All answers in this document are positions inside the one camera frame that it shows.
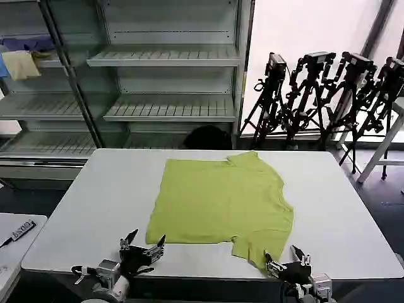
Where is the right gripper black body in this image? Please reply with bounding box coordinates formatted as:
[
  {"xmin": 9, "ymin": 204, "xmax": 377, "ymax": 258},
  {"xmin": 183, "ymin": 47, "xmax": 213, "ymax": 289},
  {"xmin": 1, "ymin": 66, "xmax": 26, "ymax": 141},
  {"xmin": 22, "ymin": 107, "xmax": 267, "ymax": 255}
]
[{"xmin": 277, "ymin": 261, "xmax": 314, "ymax": 285}]

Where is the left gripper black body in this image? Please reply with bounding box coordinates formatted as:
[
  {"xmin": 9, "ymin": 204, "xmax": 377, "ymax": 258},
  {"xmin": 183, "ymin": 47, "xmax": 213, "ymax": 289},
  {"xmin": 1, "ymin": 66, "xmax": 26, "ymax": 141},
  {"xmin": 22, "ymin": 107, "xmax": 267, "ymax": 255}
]
[{"xmin": 119, "ymin": 245, "xmax": 158, "ymax": 276}]

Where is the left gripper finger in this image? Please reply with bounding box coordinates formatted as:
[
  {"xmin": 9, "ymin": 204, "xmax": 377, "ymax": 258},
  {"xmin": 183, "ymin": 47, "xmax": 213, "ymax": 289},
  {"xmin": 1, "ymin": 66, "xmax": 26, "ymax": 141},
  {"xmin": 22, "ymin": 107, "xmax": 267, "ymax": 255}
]
[
  {"xmin": 143, "ymin": 234, "xmax": 167, "ymax": 263},
  {"xmin": 119, "ymin": 229, "xmax": 139, "ymax": 251}
]

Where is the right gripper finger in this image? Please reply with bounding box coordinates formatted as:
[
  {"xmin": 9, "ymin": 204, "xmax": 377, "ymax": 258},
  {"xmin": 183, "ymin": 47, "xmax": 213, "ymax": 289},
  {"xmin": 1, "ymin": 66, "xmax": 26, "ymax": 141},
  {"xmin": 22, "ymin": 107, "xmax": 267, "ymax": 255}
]
[
  {"xmin": 263, "ymin": 249, "xmax": 287, "ymax": 279},
  {"xmin": 290, "ymin": 244, "xmax": 312, "ymax": 267}
]

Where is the lime green printed T-shirt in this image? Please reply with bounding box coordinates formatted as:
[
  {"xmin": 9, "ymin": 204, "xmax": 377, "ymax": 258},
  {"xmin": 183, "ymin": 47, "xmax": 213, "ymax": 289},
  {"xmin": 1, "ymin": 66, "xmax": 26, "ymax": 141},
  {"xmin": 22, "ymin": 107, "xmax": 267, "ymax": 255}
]
[{"xmin": 145, "ymin": 150, "xmax": 296, "ymax": 275}]

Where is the black label tag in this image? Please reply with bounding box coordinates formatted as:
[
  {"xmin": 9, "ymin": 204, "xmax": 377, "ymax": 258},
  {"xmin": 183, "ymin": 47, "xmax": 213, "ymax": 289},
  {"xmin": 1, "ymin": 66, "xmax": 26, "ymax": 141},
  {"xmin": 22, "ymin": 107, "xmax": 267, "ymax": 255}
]
[{"xmin": 11, "ymin": 220, "xmax": 39, "ymax": 239}]

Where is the small white table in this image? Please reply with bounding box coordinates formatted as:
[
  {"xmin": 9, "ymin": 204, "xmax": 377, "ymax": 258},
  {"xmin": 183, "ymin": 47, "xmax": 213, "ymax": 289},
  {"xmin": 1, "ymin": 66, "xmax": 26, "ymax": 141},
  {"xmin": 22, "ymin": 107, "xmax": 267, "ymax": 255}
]
[{"xmin": 0, "ymin": 212, "xmax": 49, "ymax": 303}]

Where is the black bag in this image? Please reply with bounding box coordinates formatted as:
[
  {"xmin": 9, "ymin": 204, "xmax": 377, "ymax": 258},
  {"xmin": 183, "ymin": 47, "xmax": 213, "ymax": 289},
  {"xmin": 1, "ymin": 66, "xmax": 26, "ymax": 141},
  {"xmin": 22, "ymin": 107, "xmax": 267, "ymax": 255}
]
[{"xmin": 182, "ymin": 125, "xmax": 233, "ymax": 150}]

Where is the grey open shelving unit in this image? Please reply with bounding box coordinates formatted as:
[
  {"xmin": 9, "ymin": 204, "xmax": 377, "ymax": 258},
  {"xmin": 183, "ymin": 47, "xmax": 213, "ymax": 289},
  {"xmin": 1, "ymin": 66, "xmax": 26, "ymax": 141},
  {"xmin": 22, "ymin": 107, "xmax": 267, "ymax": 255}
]
[{"xmin": 47, "ymin": 0, "xmax": 255, "ymax": 152}]

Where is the metal rack with cloths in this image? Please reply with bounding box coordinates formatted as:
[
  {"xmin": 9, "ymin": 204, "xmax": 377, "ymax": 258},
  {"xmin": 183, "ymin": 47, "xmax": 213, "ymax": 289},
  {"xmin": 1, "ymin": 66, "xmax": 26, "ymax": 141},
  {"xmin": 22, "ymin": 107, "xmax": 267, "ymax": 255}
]
[{"xmin": 0, "ymin": 0, "xmax": 105, "ymax": 162}]

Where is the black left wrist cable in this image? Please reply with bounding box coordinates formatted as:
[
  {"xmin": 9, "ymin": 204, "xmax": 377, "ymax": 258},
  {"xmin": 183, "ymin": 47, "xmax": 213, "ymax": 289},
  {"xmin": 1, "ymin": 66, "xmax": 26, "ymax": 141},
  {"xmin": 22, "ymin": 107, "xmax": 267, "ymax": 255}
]
[{"xmin": 70, "ymin": 264, "xmax": 97, "ymax": 285}]

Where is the white frame side table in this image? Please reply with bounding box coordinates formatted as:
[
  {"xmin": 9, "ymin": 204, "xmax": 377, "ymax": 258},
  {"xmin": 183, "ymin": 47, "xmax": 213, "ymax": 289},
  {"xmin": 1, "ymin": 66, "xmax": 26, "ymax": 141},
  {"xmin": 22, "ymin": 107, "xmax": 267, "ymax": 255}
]
[{"xmin": 357, "ymin": 97, "xmax": 404, "ymax": 184}]

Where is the black camera tripod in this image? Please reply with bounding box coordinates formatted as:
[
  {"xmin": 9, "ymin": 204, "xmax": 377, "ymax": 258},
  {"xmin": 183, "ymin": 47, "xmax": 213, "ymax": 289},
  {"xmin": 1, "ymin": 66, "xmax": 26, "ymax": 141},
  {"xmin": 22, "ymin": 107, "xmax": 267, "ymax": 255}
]
[
  {"xmin": 283, "ymin": 51, "xmax": 337, "ymax": 150},
  {"xmin": 239, "ymin": 52, "xmax": 290, "ymax": 149},
  {"xmin": 324, "ymin": 51, "xmax": 379, "ymax": 174},
  {"xmin": 362, "ymin": 56, "xmax": 404, "ymax": 181}
]

